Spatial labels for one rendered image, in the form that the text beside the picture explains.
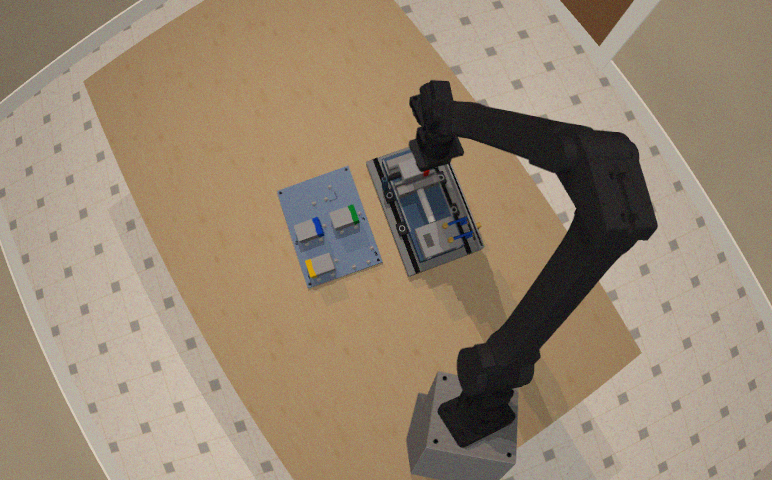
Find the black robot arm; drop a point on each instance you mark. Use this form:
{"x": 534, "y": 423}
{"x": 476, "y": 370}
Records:
{"x": 583, "y": 160}

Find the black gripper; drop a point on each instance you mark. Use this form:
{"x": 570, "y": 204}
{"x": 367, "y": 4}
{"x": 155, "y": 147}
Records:
{"x": 430, "y": 158}

